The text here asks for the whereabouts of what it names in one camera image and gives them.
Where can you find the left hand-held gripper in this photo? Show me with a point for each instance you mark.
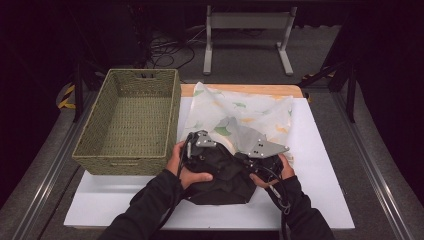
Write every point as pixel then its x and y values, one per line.
pixel 205 139

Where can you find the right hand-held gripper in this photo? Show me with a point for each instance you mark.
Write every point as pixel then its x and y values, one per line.
pixel 265 148

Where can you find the leaf print laundry bag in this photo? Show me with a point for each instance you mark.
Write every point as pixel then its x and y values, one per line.
pixel 233 106

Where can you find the black garment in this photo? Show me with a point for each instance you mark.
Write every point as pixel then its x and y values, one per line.
pixel 226 186

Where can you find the green woven basket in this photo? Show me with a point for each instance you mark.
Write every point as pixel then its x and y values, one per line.
pixel 133 120

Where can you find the person's right hand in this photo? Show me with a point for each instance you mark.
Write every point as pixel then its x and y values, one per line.
pixel 287 170

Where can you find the person's left hand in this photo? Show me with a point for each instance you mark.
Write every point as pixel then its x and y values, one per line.
pixel 175 163

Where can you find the white board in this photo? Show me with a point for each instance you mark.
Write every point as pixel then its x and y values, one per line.
pixel 320 150

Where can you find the yellow black striped tape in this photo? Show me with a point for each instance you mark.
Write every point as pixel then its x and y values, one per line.
pixel 68 95
pixel 315 76

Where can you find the black metal stand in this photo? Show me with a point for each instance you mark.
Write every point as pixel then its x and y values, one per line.
pixel 350 93
pixel 79 90

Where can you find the metal floor rail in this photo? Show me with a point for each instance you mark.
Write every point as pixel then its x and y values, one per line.
pixel 50 173
pixel 373 173

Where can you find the white metal stand frame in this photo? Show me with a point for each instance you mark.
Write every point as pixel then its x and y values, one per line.
pixel 248 20

